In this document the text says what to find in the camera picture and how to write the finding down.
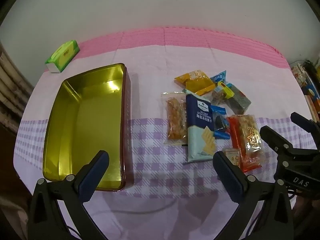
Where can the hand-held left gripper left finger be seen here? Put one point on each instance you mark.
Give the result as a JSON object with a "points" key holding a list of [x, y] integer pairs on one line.
{"points": [[96, 170]]}

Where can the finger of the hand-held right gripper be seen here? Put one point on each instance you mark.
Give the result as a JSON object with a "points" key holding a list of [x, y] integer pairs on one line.
{"points": [[303, 121], [273, 137]]}

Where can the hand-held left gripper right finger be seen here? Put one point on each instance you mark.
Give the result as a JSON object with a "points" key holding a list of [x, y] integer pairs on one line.
{"points": [[228, 177]]}

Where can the small beige snack packet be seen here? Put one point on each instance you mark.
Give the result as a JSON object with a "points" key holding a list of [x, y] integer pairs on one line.
{"points": [[233, 157]]}

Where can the clear pastry packet gold print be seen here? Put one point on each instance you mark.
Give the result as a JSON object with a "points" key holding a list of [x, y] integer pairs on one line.
{"points": [[251, 140]]}

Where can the dark green snack packet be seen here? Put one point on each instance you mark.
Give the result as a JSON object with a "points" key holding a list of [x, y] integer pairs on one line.
{"points": [[240, 101]]}

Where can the blue cookie packet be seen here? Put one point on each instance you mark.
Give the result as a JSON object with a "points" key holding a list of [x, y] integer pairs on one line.
{"points": [[220, 123]]}

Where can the gold metal tin box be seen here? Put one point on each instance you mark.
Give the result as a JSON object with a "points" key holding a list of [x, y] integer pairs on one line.
{"points": [[95, 115]]}

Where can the clear packet of fried pastry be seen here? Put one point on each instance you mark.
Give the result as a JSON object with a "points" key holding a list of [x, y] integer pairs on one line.
{"points": [[175, 117]]}

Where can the pile of assorted goods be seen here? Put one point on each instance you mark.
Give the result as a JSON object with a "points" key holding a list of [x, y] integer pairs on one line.
{"points": [[308, 90]]}

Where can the blue cracker packet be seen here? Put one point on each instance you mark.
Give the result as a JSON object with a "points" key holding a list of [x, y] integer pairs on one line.
{"points": [[200, 125]]}

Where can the pink and purple checked tablecloth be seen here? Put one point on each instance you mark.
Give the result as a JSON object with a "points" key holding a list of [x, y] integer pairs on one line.
{"points": [[155, 135]]}

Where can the small blue snack packet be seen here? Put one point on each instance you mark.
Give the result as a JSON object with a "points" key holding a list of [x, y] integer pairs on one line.
{"points": [[219, 77]]}

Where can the green tissue box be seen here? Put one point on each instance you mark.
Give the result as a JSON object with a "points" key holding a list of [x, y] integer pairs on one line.
{"points": [[63, 55]]}

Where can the beige patterned curtain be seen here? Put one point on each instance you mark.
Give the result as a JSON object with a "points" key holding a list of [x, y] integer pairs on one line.
{"points": [[10, 85]]}

